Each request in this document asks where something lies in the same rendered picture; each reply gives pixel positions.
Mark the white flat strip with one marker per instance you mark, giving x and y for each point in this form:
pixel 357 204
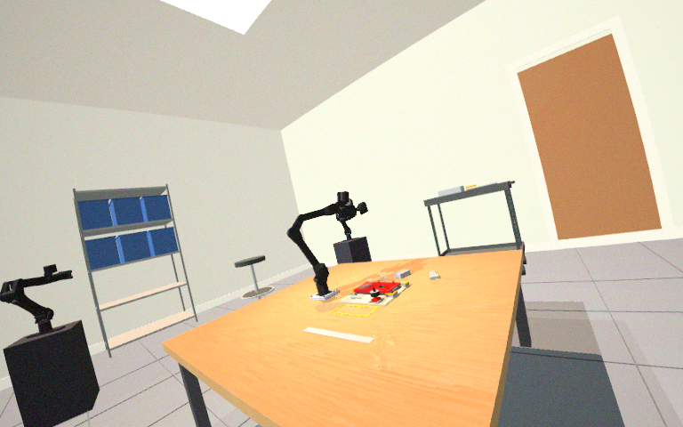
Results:
pixel 351 337

